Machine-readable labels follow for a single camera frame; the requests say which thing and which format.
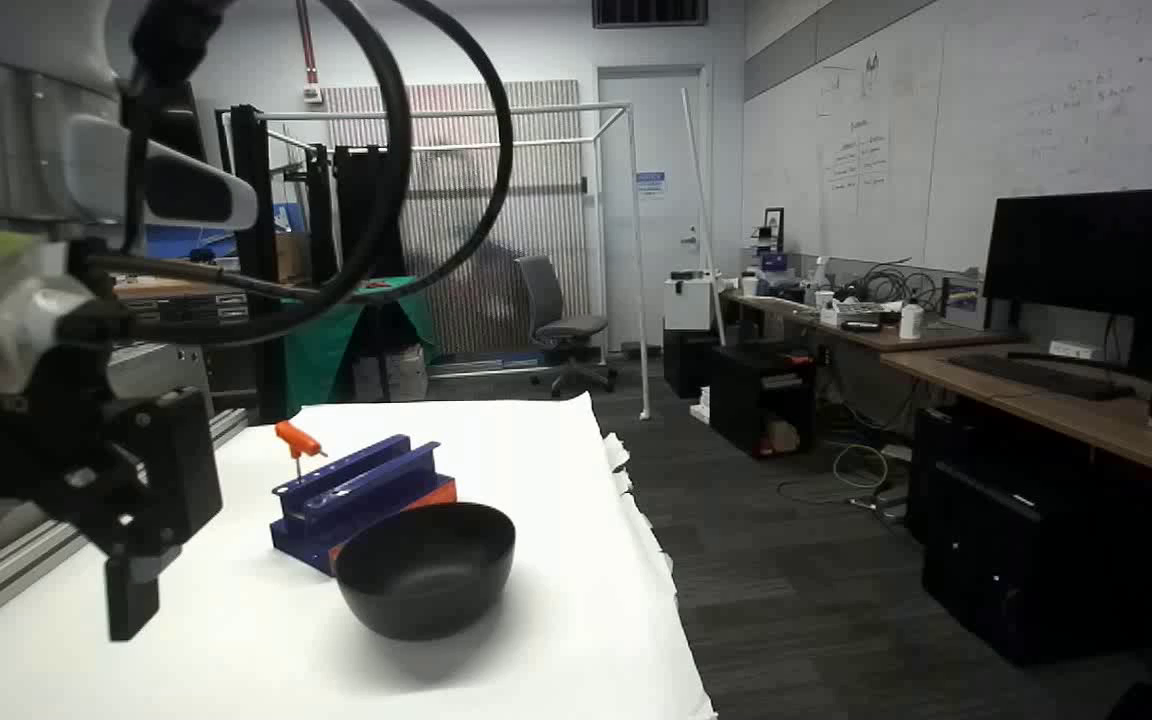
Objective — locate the white pipe frame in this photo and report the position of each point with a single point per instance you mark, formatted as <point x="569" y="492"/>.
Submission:
<point x="621" y="258"/>

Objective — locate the black computer monitor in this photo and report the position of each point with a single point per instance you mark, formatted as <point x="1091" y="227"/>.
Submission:
<point x="1091" y="251"/>

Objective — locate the black under-desk cabinet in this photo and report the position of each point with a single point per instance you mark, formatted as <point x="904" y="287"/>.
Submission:
<point x="1033" y="542"/>

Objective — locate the black bowl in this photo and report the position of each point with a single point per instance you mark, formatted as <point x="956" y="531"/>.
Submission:
<point x="429" y="574"/>

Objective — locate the blue and orange rack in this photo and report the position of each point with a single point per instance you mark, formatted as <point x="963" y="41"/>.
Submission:
<point x="328" y="506"/>

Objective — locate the orange handled tool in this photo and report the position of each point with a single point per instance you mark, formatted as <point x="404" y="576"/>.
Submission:
<point x="298" y="444"/>

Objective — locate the wooden desk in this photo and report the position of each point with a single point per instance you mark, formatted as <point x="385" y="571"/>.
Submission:
<point x="932" y="358"/>

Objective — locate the grey office chair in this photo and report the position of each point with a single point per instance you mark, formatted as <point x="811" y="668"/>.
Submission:
<point x="562" y="338"/>

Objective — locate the black keyboard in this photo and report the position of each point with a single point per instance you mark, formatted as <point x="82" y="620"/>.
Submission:
<point x="1040" y="376"/>

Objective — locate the green cloth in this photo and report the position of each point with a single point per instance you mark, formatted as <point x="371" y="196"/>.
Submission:
<point x="361" y="355"/>

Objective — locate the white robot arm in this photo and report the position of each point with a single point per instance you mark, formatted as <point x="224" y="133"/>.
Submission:
<point x="86" y="171"/>

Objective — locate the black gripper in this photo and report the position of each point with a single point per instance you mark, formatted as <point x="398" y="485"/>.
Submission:
<point x="123" y="451"/>

